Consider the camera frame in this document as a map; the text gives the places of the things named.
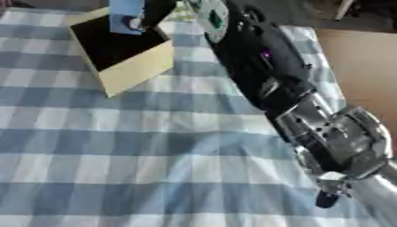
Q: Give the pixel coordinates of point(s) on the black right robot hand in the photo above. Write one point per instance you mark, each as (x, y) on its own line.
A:
(157, 11)

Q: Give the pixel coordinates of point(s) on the white furniture leg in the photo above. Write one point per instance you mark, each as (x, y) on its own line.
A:
(343, 9)

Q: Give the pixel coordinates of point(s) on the tan cardboard box black inside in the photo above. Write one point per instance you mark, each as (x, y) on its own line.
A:
(134, 68)

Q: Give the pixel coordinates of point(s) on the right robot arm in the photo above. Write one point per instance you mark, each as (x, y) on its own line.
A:
(258, 59)

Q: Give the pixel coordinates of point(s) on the blue rectangular block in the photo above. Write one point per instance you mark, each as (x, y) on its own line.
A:
(124, 11)

